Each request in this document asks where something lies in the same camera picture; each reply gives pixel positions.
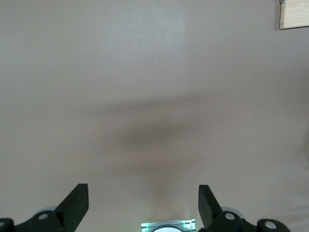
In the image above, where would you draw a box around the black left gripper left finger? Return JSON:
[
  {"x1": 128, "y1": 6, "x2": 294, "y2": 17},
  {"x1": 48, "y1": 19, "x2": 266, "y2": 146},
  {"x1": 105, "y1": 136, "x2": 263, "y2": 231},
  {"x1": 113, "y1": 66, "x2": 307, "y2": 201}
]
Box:
[{"x1": 0, "y1": 183, "x2": 89, "y2": 232}]

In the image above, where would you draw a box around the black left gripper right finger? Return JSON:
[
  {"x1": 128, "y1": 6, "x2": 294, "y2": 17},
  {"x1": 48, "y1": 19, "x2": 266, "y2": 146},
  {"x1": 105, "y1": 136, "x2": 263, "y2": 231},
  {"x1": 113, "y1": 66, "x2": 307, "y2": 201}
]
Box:
[{"x1": 198, "y1": 185, "x2": 293, "y2": 232}]

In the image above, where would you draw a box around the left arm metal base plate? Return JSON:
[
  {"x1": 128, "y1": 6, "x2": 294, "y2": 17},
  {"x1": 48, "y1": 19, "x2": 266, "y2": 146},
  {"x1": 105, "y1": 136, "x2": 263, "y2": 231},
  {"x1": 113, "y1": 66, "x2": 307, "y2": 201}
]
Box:
[{"x1": 140, "y1": 218, "x2": 197, "y2": 232}]

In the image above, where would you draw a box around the wooden cutting board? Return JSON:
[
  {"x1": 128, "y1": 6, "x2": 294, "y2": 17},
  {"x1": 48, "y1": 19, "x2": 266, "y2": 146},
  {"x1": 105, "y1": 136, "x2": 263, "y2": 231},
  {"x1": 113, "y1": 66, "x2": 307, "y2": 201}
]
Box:
[{"x1": 279, "y1": 0, "x2": 309, "y2": 30}]

